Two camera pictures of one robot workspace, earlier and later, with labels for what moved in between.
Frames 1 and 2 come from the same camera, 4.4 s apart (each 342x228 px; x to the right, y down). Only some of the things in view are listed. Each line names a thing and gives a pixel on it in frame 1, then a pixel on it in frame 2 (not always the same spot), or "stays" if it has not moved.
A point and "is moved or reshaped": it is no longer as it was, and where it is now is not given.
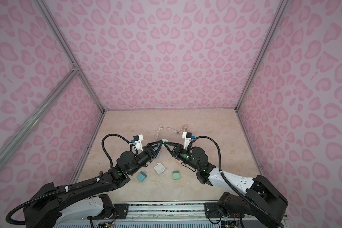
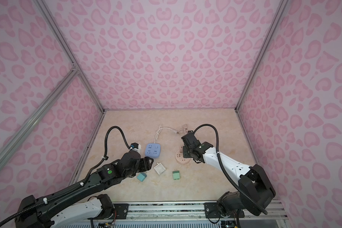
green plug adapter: [164, 140] is moved or reshaped
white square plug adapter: [159, 168] stays
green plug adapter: [176, 175] stays
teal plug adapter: [142, 175] stays
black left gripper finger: [155, 146] → [149, 162]
